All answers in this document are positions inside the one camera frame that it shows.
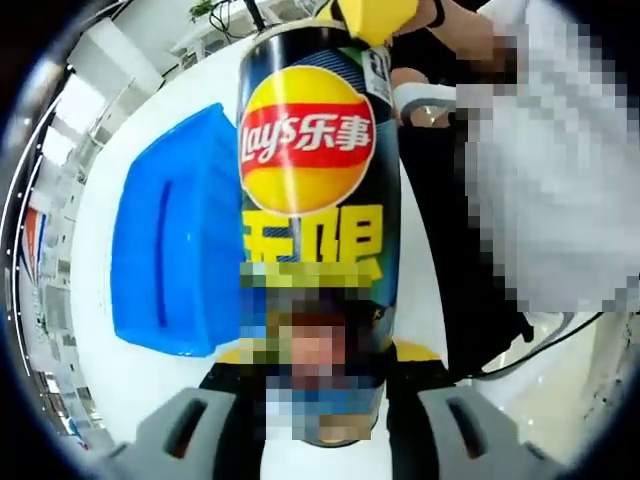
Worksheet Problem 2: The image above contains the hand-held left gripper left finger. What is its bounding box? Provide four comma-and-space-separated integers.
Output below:
107, 346, 267, 480

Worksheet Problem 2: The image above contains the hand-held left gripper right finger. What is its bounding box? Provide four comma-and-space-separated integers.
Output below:
383, 339, 569, 480

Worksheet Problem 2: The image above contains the dark tall chip container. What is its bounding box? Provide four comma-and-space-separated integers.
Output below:
235, 19, 402, 449

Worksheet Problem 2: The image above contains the blue plastic box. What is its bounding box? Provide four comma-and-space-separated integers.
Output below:
109, 102, 242, 358

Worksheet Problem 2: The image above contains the green potted plant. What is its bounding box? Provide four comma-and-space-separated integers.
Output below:
188, 0, 222, 22

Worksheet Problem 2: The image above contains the black cable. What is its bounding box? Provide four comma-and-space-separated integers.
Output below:
468, 309, 609, 382

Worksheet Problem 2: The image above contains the striped wall graphic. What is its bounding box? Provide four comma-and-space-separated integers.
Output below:
23, 206, 52, 282

